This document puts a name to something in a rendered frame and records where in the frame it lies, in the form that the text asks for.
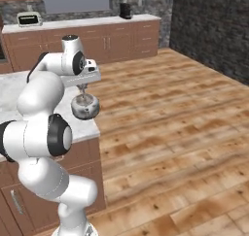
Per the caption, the white toaster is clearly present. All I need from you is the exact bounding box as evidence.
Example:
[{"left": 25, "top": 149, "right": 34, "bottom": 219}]
[{"left": 17, "top": 12, "right": 44, "bottom": 28}]

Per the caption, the brown wooden cupboard run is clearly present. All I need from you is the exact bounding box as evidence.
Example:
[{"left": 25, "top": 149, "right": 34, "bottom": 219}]
[{"left": 1, "top": 14, "right": 162, "bottom": 73}]

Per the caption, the black coffee machine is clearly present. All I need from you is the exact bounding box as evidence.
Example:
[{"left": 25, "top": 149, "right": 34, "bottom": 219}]
[{"left": 119, "top": 1, "right": 133, "bottom": 20}]

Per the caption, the brown wooden drawer front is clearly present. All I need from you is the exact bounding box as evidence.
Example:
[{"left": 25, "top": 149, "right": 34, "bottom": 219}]
[{"left": 0, "top": 137, "right": 102, "bottom": 180}]

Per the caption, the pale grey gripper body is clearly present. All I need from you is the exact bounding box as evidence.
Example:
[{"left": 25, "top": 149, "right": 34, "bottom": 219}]
[{"left": 59, "top": 66, "right": 102, "bottom": 88}]

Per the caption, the silver cupboard handle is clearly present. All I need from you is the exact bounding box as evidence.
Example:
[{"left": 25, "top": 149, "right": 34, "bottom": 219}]
[{"left": 10, "top": 188, "right": 25, "bottom": 216}]

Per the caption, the silver kettle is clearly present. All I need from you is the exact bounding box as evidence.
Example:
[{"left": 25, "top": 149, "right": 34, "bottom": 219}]
[{"left": 70, "top": 84, "right": 101, "bottom": 120}]

